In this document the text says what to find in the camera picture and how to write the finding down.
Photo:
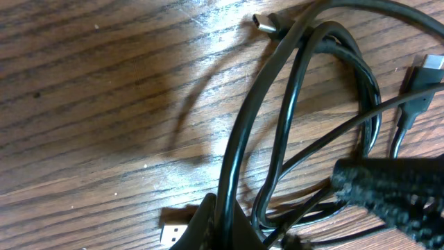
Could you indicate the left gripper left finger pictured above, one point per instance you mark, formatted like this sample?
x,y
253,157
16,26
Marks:
x,y
199,233

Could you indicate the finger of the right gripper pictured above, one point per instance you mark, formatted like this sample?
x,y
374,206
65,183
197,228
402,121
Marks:
x,y
406,193

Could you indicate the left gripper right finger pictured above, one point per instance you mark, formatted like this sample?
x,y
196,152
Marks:
x,y
243,235

